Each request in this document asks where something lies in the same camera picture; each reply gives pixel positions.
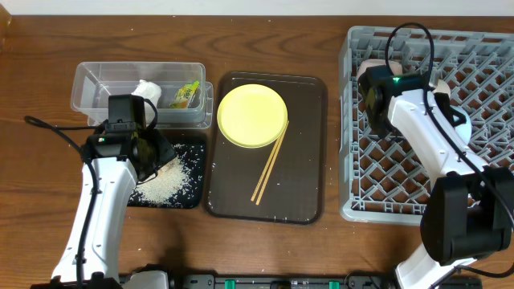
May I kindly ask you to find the pink bowl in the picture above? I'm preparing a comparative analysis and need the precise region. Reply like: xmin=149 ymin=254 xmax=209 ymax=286
xmin=356 ymin=59 xmax=403 ymax=80

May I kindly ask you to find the rice pile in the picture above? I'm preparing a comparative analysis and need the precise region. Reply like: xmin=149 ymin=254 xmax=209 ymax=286
xmin=129 ymin=158 xmax=193 ymax=207

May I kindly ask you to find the white napkin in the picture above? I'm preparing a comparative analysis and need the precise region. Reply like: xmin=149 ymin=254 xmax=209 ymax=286
xmin=132 ymin=79 xmax=162 ymax=123

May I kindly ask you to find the green snack wrapper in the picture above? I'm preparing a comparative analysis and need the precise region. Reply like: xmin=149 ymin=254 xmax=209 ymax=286
xmin=170 ymin=81 xmax=200 ymax=109

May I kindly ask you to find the white cup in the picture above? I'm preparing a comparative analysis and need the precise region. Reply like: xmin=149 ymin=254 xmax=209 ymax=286
xmin=432 ymin=79 xmax=451 ymax=96

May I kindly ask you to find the light blue bowl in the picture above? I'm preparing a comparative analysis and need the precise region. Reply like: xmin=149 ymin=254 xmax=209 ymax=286
xmin=451 ymin=106 xmax=472 ymax=144

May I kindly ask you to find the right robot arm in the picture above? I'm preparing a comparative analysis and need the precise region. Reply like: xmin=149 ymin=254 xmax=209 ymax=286
xmin=357 ymin=59 xmax=513 ymax=288

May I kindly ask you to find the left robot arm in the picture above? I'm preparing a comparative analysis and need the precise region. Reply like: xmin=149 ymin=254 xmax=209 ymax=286
xmin=44 ymin=94 xmax=176 ymax=288

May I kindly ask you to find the grey dishwasher rack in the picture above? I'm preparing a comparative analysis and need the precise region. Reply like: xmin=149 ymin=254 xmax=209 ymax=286
xmin=339 ymin=26 xmax=513 ymax=226

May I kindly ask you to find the black plastic tray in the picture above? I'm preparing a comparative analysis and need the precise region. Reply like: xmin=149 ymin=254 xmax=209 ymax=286
xmin=128 ymin=132 xmax=206 ymax=209

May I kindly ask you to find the clear plastic bin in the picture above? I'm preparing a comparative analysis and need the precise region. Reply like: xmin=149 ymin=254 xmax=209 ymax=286
xmin=71 ymin=62 xmax=214 ymax=129

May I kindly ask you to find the yellow plate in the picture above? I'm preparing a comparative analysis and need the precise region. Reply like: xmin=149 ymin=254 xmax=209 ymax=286
xmin=217 ymin=83 xmax=288 ymax=149

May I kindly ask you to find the wooden chopstick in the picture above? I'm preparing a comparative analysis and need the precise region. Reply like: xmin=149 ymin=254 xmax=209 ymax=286
xmin=250 ymin=120 xmax=288 ymax=202
xmin=255 ymin=122 xmax=290 ymax=206

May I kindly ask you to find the brown serving tray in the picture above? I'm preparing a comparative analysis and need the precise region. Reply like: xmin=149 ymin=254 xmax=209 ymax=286
xmin=204 ymin=71 xmax=328 ymax=225

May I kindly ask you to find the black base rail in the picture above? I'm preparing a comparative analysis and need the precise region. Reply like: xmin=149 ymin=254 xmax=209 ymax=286
xmin=120 ymin=274 xmax=483 ymax=289

